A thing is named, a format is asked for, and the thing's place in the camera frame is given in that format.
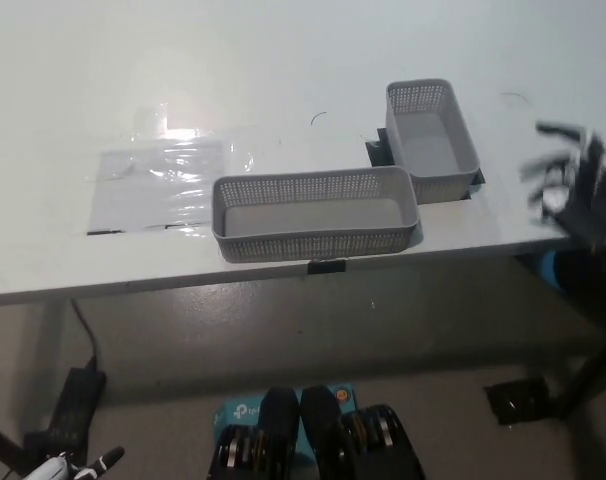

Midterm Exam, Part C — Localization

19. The small black tape piece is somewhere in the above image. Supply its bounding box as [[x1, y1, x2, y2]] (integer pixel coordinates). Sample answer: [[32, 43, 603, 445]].
[[306, 258, 348, 276]]

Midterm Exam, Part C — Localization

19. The black white robot left hand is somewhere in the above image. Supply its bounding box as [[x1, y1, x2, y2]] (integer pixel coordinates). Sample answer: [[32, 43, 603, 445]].
[[25, 446, 126, 480]]

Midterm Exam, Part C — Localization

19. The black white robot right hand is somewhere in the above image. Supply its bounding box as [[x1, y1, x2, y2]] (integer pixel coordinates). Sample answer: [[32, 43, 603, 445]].
[[518, 119, 606, 229]]

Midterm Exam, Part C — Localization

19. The black robot left body block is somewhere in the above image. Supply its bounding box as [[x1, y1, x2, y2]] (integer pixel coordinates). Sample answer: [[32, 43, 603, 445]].
[[206, 386, 302, 480]]

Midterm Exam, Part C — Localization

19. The black floor plate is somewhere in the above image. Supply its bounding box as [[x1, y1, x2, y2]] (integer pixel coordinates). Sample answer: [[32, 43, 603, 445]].
[[483, 378, 553, 426]]

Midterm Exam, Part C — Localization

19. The black power cable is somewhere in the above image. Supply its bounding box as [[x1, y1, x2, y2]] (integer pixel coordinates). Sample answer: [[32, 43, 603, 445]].
[[71, 298, 100, 370]]

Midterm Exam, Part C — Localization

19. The blue object under desk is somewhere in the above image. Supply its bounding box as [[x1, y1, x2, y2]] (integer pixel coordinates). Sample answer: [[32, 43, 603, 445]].
[[536, 251, 567, 294]]

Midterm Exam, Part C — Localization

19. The black table foot base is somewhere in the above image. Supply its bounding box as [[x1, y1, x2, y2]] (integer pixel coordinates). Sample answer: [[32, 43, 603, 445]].
[[22, 427, 90, 466]]

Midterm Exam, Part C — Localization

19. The black table leg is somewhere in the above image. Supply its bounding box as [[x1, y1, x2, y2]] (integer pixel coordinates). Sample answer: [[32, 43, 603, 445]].
[[0, 414, 29, 474], [552, 332, 606, 421]]

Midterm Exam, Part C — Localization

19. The clear plastic sheet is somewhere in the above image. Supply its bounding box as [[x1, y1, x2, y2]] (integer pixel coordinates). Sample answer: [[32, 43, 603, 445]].
[[89, 141, 225, 234]]

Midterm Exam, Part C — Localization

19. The black power adapter brick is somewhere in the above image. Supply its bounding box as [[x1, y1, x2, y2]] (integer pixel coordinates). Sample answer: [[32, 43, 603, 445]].
[[46, 366, 108, 451]]

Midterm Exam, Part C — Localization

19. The grey perforated plastic basket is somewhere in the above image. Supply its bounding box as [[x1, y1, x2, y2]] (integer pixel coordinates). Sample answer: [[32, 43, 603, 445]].
[[211, 165, 422, 265], [385, 78, 482, 205]]

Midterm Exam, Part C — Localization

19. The transparent plastic film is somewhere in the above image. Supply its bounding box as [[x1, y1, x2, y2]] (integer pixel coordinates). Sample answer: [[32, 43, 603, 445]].
[[37, 102, 257, 237]]

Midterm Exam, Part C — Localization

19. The teal router box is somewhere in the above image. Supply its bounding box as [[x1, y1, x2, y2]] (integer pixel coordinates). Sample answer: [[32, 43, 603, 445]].
[[213, 382, 358, 464]]

